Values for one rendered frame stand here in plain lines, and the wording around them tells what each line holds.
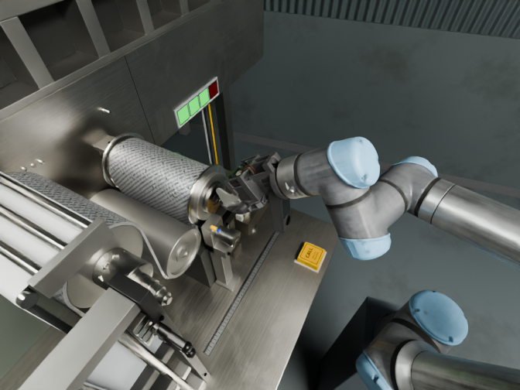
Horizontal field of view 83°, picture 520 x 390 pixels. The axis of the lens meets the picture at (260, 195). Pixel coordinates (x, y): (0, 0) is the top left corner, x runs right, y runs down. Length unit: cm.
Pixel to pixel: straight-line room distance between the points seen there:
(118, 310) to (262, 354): 57
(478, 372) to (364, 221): 27
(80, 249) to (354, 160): 37
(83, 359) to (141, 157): 46
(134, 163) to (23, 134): 21
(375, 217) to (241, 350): 56
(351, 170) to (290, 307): 58
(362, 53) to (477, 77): 71
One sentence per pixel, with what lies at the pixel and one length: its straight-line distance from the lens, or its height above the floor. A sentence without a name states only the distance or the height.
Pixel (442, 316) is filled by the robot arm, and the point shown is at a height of 113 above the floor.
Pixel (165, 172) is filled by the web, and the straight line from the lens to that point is 67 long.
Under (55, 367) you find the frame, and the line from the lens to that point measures 38.
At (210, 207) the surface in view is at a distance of 66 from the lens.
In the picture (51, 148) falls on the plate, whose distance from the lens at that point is 79.
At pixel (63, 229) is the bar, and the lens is 47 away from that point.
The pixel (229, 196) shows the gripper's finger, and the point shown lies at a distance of 62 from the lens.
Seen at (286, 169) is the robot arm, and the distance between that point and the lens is 48.
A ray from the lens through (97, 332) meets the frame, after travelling 37.
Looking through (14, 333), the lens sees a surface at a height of 99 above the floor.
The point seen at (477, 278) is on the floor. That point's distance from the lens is 238.
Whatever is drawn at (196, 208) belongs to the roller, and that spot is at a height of 127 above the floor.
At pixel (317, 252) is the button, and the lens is 98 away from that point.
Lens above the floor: 176
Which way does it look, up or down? 50 degrees down
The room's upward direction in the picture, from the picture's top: straight up
